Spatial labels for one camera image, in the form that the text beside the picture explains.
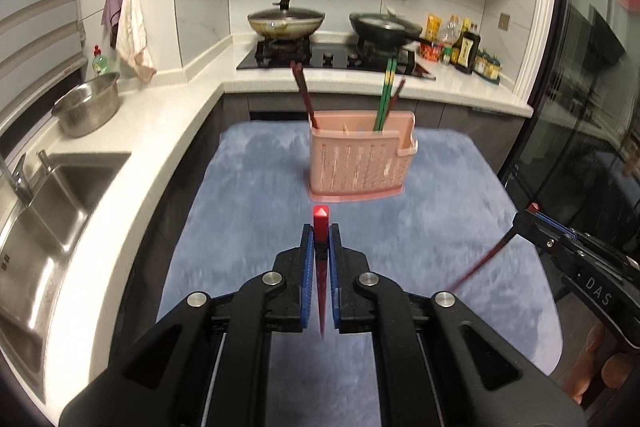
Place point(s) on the chrome sink faucet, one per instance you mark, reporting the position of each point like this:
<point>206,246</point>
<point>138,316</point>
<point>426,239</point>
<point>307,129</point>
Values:
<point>17,179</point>

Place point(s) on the clear oil bottle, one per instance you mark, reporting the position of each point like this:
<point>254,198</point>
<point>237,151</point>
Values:
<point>451,31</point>

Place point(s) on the bright red chopstick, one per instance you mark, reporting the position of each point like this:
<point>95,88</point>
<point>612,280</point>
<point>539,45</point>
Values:
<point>321,224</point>

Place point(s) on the green chopstick gold band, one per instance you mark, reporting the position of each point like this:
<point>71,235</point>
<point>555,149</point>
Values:
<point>388,96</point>

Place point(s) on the dark soy sauce bottle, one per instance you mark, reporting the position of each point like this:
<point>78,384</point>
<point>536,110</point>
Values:
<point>468,51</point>

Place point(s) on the white hanging towel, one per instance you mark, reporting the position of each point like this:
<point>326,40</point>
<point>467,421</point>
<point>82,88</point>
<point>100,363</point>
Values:
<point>132,43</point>

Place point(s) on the purple hanging cloth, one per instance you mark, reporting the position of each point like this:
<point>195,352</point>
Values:
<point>110,19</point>

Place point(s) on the black gas stove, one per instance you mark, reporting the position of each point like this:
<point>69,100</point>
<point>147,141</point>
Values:
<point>363,56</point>

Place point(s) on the green condiment jar rack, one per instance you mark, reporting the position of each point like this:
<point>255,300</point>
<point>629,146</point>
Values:
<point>487,66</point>

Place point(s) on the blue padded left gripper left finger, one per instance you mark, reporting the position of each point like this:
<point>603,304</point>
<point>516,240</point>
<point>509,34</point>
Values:
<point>307,248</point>

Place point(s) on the person's right hand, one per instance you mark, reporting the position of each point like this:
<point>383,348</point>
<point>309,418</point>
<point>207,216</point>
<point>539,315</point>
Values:
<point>614,371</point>

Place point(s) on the dark red chopstick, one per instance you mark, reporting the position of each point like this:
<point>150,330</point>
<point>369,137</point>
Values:
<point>491,254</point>

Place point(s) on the black frying pan with lid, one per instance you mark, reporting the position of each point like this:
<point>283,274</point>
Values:
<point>386,31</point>

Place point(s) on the stainless steel sink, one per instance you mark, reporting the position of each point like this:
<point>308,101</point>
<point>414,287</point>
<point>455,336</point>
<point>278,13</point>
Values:
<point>37,245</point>

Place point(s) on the steel wok with lid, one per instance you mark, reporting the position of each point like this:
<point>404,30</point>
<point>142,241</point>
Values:
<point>285,23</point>

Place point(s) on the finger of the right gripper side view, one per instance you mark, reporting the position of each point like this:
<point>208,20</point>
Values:
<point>554,225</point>

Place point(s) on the pink perforated utensil holder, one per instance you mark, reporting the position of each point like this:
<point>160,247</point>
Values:
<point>351,162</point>

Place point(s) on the small green spice jar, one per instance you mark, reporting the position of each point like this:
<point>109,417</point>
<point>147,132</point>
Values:
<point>446,55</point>

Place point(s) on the yellow seasoning packet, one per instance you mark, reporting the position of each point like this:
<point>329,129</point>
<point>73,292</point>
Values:
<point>432,26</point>

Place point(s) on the dark maroon chopstick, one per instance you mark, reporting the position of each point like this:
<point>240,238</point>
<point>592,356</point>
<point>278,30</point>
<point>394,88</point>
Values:
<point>303,94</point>

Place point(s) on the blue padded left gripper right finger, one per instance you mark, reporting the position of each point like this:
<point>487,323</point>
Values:
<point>335,245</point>

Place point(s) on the green dish soap bottle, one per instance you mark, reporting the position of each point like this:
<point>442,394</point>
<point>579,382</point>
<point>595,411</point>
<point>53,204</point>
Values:
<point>100,64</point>

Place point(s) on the red instant noodle cup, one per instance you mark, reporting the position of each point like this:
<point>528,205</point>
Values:
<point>431,51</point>

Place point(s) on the steel mixing bowl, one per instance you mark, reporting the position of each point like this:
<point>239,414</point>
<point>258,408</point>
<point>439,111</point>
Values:
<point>88,106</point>

